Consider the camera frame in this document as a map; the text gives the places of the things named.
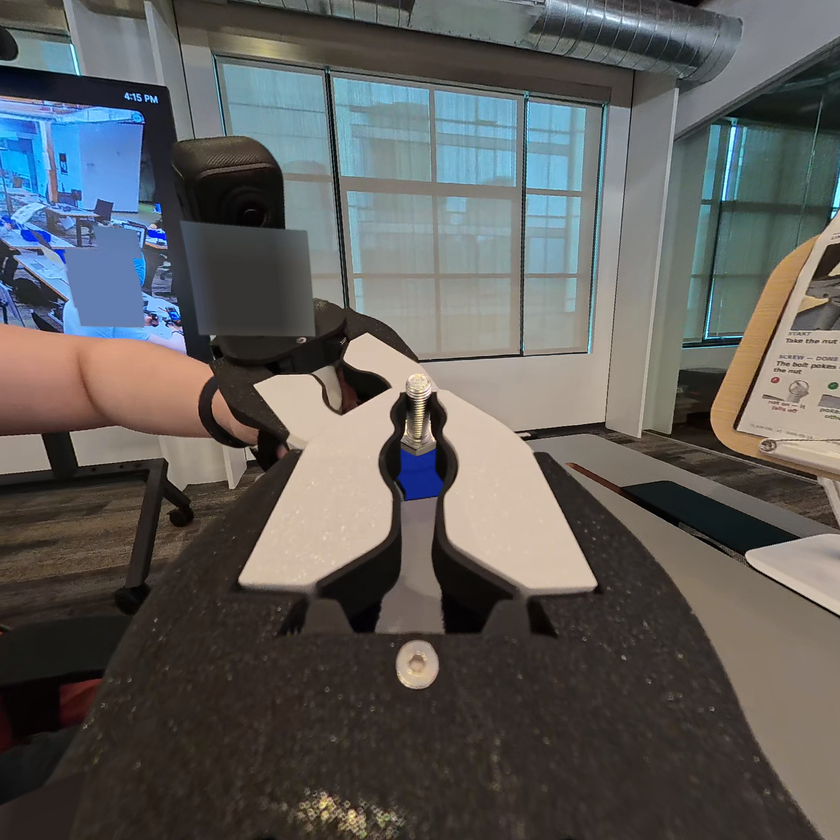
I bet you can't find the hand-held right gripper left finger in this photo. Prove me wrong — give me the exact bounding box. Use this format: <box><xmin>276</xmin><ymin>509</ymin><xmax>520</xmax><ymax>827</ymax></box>
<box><xmin>238</xmin><ymin>394</ymin><xmax>406</xmax><ymax>634</ymax></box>

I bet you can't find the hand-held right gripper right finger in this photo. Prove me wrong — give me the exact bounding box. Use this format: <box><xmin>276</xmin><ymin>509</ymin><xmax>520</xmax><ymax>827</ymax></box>
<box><xmin>432</xmin><ymin>392</ymin><xmax>599</xmax><ymax>634</ymax></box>

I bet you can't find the white board stand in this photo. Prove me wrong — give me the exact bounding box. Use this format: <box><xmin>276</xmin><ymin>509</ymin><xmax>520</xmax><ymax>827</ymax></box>
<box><xmin>745</xmin><ymin>440</ymin><xmax>840</xmax><ymax>616</ymax></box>

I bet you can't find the large window with blinds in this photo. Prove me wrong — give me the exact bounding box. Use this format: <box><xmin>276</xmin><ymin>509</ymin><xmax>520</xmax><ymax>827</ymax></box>
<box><xmin>216</xmin><ymin>58</ymin><xmax>606</xmax><ymax>363</ymax></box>

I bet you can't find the instruction poster board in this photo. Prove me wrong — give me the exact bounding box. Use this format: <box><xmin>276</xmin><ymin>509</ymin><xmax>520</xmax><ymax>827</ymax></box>
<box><xmin>710</xmin><ymin>216</ymin><xmax>840</xmax><ymax>476</ymax></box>

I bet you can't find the silver hex bolt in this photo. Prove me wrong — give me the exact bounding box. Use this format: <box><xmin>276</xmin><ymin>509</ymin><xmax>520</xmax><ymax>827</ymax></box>
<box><xmin>402</xmin><ymin>373</ymin><xmax>437</xmax><ymax>447</ymax></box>

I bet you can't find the black phone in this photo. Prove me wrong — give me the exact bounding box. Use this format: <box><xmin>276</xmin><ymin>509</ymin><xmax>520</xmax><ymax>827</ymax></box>
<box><xmin>620</xmin><ymin>479</ymin><xmax>798</xmax><ymax>556</ymax></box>

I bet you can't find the black wristwatch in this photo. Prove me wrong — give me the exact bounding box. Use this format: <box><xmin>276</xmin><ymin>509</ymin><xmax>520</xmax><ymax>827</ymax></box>
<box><xmin>197</xmin><ymin>372</ymin><xmax>253</xmax><ymax>450</ymax></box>

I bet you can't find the wall screen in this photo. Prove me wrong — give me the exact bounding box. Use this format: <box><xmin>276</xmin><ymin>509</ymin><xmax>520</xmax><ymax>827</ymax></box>
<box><xmin>0</xmin><ymin>66</ymin><xmax>181</xmax><ymax>353</ymax></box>

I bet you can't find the black screen stand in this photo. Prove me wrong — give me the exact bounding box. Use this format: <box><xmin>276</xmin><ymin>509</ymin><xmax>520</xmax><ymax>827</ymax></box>
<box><xmin>40</xmin><ymin>431</ymin><xmax>198</xmax><ymax>614</ymax></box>

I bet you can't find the person's left hand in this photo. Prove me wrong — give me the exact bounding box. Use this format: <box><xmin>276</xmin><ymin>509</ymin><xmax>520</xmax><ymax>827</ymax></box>
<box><xmin>224</xmin><ymin>392</ymin><xmax>263</xmax><ymax>447</ymax></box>

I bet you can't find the person's left forearm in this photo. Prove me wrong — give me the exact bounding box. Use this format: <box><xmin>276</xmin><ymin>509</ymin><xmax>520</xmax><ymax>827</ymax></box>
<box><xmin>0</xmin><ymin>325</ymin><xmax>227</xmax><ymax>439</ymax></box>

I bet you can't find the blue plastic bin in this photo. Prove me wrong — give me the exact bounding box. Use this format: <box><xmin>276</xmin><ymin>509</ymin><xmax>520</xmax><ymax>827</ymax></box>
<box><xmin>398</xmin><ymin>452</ymin><xmax>446</xmax><ymax>504</ymax></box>

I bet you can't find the silver ceiling duct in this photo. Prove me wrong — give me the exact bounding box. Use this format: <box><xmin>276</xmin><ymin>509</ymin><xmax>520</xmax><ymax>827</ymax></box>
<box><xmin>523</xmin><ymin>0</ymin><xmax>744</xmax><ymax>89</ymax></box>

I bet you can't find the glass partition window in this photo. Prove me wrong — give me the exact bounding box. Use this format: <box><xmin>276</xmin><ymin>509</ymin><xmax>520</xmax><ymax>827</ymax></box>
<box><xmin>682</xmin><ymin>116</ymin><xmax>840</xmax><ymax>347</ymax></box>

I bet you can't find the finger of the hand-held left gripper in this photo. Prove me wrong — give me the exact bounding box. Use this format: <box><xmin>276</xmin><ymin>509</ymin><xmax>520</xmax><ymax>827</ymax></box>
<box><xmin>319</xmin><ymin>334</ymin><xmax>421</xmax><ymax>397</ymax></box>
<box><xmin>254</xmin><ymin>372</ymin><xmax>345</xmax><ymax>454</ymax></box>

